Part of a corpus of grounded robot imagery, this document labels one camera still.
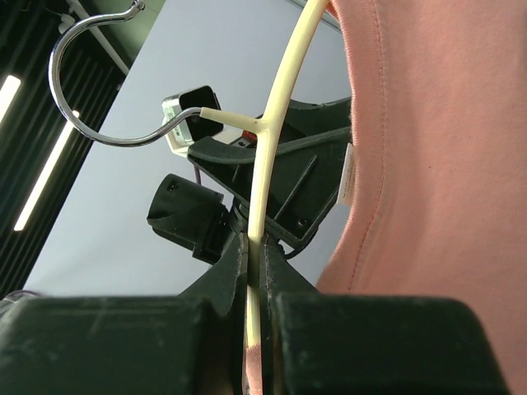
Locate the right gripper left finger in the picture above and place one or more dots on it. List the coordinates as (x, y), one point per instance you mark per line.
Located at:
(192, 343)

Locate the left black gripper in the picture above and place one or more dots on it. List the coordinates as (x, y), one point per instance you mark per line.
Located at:
(267, 193)

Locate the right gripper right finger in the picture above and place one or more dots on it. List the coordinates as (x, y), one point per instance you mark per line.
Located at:
(313, 343)

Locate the pink t shirt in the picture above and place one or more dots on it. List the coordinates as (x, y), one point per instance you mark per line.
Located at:
(439, 161)

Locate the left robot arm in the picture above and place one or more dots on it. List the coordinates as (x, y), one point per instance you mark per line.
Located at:
(194, 217)

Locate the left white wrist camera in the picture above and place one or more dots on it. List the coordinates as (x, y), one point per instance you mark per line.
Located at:
(194, 128)

